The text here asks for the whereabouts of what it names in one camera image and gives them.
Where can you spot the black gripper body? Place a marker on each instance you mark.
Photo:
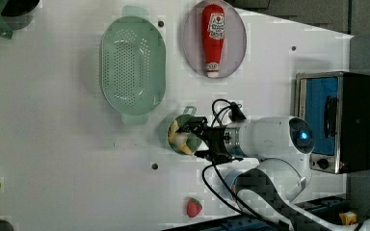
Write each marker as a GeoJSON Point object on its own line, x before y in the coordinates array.
{"type": "Point", "coordinates": [213, 137]}

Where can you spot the peeled plush banana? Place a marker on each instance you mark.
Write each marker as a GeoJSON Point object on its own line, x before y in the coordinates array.
{"type": "Point", "coordinates": [178, 140]}

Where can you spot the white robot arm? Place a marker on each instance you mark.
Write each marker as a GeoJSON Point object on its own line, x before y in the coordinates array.
{"type": "Point", "coordinates": [282, 147]}

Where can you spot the green mug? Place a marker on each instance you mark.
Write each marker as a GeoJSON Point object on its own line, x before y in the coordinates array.
{"type": "Point", "coordinates": [193, 142]}

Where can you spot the blue bowl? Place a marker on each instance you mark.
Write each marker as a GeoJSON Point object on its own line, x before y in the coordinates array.
{"type": "Point", "coordinates": [229, 178]}

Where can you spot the red toy strawberry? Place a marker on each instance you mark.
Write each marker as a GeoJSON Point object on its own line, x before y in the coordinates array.
{"type": "Point", "coordinates": [193, 207]}

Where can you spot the grey round plate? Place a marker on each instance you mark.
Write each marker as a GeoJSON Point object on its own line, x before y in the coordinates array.
{"type": "Point", "coordinates": [235, 44]}

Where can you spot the red plush ketchup bottle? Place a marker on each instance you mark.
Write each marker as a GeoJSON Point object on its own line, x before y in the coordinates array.
{"type": "Point", "coordinates": [213, 38]}

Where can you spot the green colander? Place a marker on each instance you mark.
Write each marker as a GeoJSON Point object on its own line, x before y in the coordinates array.
{"type": "Point", "coordinates": [133, 65]}

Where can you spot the black toaster oven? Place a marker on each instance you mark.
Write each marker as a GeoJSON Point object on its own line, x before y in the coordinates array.
{"type": "Point", "coordinates": [336, 105]}

